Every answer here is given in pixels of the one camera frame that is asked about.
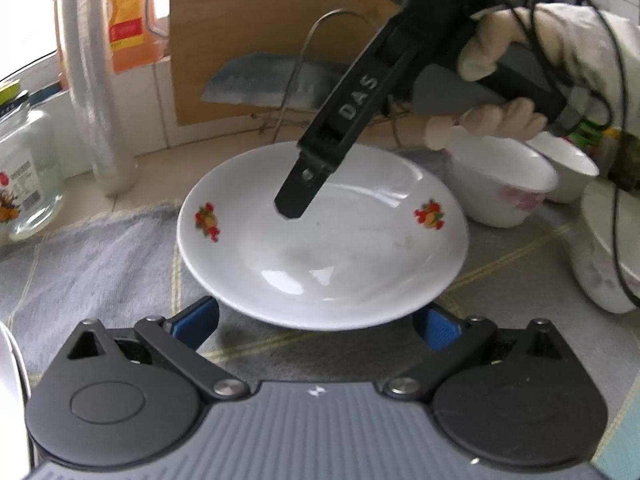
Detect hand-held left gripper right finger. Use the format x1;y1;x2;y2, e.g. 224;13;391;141
384;305;581;402

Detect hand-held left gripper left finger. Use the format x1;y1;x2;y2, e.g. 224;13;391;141
59;296;251;404

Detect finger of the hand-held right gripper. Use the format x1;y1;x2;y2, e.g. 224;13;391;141
274;12;426;221

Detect deep white floral plate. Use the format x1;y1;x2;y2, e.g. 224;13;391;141
176;141;470;332

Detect white floral bowl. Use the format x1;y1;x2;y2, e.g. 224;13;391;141
569;179;640;314
524;132;600;204
446;124;559;229

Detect large white floral plate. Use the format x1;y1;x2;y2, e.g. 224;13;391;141
0;320;32;480

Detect person's right hand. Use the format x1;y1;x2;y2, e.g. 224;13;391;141
427;5;640;152

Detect grey checked towel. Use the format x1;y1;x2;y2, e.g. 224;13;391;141
0;199;640;461

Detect wooden cutting board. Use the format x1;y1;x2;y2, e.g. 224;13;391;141
169;0;403;127

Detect glass jar yellow lid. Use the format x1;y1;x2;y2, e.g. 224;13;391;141
0;77;67;242

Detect orange cooking oil bottle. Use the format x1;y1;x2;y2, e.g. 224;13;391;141
54;0;167;92

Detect tall cling film roll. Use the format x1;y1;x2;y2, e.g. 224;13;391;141
59;0;139;197

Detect black-handled kitchen knife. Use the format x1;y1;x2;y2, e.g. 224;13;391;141
202;52;353;112

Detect metal wire rack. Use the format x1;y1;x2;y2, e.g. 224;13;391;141
252;8;418;147

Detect black cable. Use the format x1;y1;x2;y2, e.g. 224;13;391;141
522;0;640;307

